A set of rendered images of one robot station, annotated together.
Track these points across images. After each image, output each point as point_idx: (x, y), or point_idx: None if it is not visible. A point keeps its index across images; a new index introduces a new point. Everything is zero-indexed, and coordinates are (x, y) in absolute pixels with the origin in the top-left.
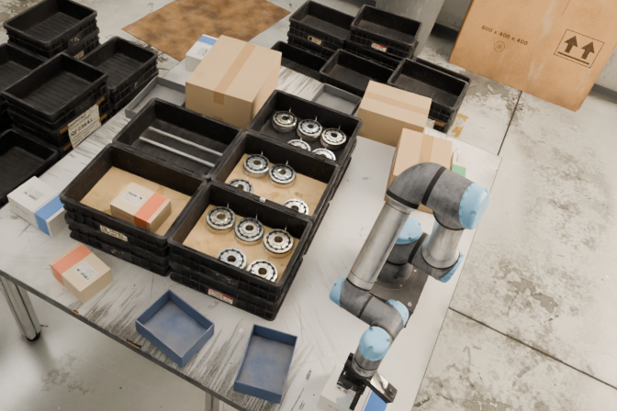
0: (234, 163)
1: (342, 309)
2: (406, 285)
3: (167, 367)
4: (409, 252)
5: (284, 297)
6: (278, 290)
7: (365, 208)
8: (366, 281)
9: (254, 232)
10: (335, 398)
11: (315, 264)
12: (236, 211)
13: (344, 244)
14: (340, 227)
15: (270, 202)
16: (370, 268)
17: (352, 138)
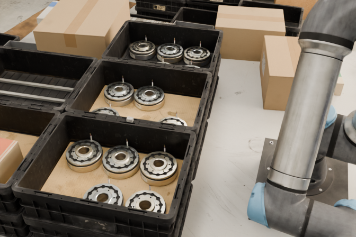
0: (94, 95)
1: (254, 235)
2: (326, 188)
3: None
4: (328, 140)
5: (179, 235)
6: (170, 224)
7: (247, 120)
8: (301, 176)
9: (127, 161)
10: None
11: (208, 189)
12: (103, 143)
13: (235, 160)
14: (225, 143)
15: (140, 120)
16: (302, 155)
17: (217, 47)
